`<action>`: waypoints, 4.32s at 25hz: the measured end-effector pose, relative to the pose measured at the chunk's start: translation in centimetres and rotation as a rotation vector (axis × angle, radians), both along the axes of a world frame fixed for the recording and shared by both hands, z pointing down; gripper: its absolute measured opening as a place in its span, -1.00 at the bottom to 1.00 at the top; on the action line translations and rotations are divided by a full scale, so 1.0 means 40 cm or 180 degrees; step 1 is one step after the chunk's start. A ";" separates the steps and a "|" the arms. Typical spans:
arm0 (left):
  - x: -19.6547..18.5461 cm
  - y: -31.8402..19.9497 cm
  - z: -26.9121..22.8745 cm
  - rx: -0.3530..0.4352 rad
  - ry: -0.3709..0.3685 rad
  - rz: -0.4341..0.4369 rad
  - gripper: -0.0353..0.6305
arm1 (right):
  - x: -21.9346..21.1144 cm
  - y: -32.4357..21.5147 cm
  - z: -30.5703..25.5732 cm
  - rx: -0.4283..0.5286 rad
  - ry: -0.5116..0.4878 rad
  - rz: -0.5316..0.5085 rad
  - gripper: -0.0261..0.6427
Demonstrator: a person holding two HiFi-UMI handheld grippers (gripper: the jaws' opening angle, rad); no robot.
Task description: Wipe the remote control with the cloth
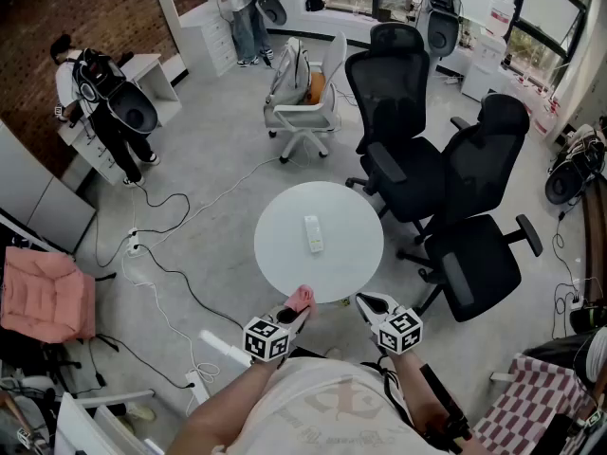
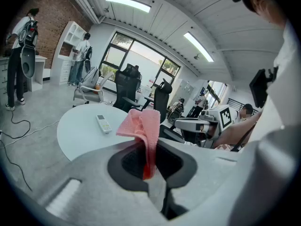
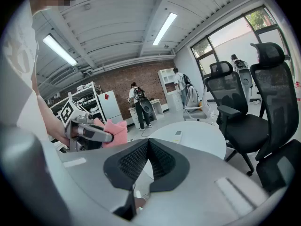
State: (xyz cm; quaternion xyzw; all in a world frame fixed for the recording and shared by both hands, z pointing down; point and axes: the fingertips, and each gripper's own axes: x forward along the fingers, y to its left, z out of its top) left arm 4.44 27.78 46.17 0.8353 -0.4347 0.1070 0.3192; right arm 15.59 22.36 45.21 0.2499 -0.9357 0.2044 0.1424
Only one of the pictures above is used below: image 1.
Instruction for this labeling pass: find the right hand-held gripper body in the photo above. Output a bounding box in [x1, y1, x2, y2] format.
[373, 304, 424, 356]

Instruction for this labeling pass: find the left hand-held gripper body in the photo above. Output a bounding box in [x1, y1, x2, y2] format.
[242, 306, 304, 363]

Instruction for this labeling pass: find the pink cloth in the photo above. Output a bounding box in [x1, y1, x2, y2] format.
[285, 285, 317, 313]

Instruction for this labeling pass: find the white remote control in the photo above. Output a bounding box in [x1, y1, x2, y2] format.
[303, 214, 325, 255]

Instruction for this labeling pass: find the person's left forearm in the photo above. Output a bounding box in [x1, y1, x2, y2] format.
[164, 356, 282, 455]

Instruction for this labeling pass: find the person's right forearm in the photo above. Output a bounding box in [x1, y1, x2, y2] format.
[387, 348, 459, 438]

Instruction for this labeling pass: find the white tube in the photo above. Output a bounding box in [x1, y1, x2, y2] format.
[198, 329, 253, 368]

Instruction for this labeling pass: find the person's white shirt torso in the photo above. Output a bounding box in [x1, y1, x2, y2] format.
[212, 355, 456, 455]

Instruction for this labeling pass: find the black mesh office chair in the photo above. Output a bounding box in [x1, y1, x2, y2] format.
[344, 22, 448, 225]
[396, 93, 544, 324]

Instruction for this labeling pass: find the white shoe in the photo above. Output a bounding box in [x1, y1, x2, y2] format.
[123, 402, 158, 423]

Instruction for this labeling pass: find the red checkered chair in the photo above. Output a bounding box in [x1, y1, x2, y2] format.
[472, 352, 597, 455]

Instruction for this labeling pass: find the white plastic chair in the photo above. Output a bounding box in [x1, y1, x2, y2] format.
[53, 388, 157, 455]

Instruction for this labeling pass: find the white office chair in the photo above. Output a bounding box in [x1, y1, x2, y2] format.
[263, 30, 349, 165]

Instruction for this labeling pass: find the orange cushion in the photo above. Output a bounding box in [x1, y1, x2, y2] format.
[306, 70, 329, 106]

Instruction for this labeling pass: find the pink padded armchair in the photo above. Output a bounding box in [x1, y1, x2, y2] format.
[0, 246, 98, 343]

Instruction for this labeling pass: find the white backpack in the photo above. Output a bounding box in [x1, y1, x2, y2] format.
[268, 36, 313, 107]

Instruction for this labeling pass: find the grey cabinet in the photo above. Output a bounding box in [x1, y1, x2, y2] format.
[0, 119, 98, 256]

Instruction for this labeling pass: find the white desk with drawers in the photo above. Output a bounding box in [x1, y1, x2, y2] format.
[56, 53, 184, 187]

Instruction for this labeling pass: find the white water dispenser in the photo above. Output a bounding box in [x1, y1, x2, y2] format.
[460, 0, 519, 104]

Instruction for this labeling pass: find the white drawer cabinet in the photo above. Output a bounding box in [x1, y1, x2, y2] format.
[179, 3, 239, 79]

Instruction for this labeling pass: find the black shoulder strap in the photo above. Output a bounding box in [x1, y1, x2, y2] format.
[416, 361, 477, 452]

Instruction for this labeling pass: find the black floor cable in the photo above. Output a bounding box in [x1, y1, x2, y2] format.
[94, 177, 246, 331]

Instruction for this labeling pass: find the white floor cable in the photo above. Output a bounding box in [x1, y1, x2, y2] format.
[120, 156, 285, 414]

